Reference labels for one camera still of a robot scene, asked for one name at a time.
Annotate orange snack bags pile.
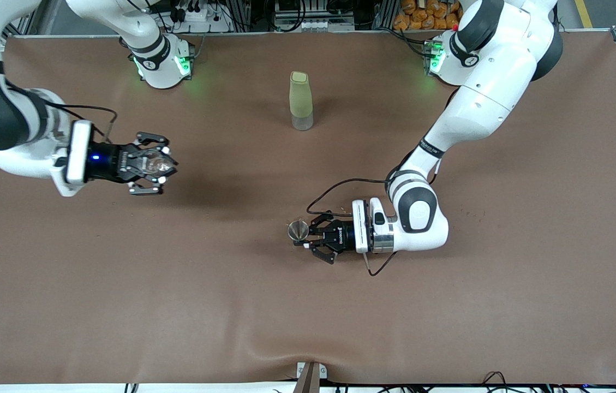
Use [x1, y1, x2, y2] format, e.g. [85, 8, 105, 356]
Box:
[393, 0, 464, 31]

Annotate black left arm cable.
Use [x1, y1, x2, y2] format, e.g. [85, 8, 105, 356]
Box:
[307, 177, 434, 276]

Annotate green sleeved bottle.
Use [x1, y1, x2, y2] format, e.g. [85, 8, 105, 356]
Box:
[289, 71, 314, 132]

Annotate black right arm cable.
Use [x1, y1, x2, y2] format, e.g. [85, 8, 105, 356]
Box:
[57, 103, 118, 144]

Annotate metal table clamp bracket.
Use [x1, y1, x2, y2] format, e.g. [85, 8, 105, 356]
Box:
[296, 361, 328, 393]

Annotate white power strip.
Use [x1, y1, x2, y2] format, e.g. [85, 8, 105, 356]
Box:
[169, 7, 232, 33]

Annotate clear glass measuring cup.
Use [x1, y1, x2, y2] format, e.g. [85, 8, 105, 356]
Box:
[143, 152, 177, 178]

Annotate steel double jigger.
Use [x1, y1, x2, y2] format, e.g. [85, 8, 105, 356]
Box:
[287, 218, 310, 242]

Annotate brown table mat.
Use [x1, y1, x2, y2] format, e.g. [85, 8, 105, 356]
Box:
[0, 30, 616, 385]

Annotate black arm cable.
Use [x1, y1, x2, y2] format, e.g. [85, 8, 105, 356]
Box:
[307, 177, 434, 276]
[57, 103, 118, 144]

